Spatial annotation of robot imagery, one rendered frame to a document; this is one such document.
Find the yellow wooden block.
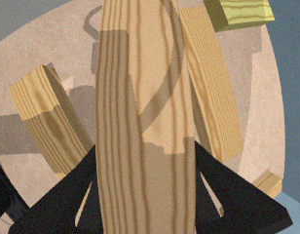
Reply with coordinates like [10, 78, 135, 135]
[204, 0, 275, 33]

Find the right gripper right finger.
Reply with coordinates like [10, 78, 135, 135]
[195, 141, 293, 234]

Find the light brown wooden board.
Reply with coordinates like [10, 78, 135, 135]
[94, 0, 196, 234]

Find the light wooden board piece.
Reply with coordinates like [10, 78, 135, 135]
[219, 170, 281, 216]

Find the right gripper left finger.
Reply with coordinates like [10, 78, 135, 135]
[8, 145, 104, 234]

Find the light wooden block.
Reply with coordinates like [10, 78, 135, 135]
[8, 64, 94, 181]
[179, 6, 244, 163]

